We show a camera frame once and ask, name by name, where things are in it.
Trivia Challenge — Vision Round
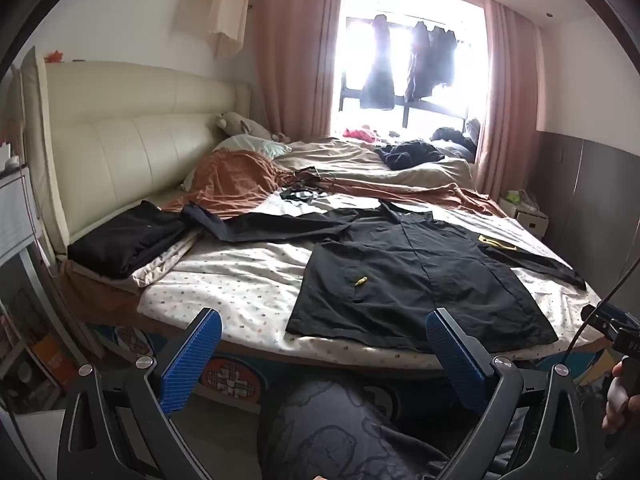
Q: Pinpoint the black cord bundle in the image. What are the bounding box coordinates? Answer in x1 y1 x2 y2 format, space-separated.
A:
279 170 337 204

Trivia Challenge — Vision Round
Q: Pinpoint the black cable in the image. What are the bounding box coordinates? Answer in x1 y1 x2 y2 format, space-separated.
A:
558 259 640 370

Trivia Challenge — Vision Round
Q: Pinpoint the large black shirt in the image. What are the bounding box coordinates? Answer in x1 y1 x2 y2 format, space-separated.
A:
180 199 588 346

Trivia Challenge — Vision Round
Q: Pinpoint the red cloth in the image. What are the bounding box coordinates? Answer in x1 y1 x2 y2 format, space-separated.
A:
342 126 382 144

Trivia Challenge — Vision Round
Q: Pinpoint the cream covered air conditioner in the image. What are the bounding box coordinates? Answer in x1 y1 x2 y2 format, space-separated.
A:
172 0 252 59

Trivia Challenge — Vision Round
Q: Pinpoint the white nightstand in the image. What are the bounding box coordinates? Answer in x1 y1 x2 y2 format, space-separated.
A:
500 189 550 239

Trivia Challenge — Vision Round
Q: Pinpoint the white dotted bed sheet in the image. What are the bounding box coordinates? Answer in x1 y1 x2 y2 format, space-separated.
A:
137 192 603 361

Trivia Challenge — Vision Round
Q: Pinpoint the dark hanging garment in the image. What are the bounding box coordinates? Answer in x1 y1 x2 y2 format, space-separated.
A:
429 25 459 88
359 14 397 110
405 20 435 103

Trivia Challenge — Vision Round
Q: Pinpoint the person's patterned trouser leg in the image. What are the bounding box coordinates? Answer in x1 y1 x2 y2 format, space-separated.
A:
257 380 451 480

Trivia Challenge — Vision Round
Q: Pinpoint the brown blanket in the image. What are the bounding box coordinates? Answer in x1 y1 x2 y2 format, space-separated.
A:
160 150 506 221

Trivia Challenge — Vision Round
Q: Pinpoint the patterned bed base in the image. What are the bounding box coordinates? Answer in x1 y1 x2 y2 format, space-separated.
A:
97 322 621 411

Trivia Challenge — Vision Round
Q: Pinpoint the grey plush toy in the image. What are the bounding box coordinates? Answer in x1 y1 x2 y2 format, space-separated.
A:
216 111 293 143

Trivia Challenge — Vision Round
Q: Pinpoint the bedside shelf unit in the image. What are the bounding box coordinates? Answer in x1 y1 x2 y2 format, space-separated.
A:
0 50 77 416

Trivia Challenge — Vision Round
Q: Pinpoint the cream folded cloth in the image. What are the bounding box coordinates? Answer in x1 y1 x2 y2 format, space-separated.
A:
114 230 207 292

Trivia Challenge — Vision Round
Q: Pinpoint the black clothes heap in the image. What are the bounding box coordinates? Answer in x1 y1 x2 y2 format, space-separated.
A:
375 141 446 171

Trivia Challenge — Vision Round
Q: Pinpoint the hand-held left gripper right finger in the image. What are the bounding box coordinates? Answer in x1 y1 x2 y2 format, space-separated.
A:
426 307 601 480

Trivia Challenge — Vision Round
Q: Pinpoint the pink curtain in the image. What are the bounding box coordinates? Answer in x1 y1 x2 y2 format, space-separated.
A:
472 0 540 202
250 0 346 142

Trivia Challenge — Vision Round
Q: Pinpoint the person's right hand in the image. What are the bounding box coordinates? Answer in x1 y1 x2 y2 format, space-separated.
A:
602 355 633 436

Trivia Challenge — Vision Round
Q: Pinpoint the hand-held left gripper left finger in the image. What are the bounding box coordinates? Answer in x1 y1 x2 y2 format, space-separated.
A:
57 307 223 480

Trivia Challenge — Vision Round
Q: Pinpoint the cream padded headboard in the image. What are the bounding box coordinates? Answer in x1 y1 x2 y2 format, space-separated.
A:
22 60 278 261

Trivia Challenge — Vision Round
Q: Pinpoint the folded black clothes pile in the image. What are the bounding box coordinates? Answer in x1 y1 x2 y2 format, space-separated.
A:
67 201 201 278

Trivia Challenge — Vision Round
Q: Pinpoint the pale pillow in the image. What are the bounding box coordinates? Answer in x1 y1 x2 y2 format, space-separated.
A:
215 134 293 159

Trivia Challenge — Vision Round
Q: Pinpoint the dark grey cushion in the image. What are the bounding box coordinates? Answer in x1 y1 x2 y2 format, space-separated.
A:
431 118 483 161

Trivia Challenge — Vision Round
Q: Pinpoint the beige duvet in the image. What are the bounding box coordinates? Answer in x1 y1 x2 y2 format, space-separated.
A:
272 135 476 191

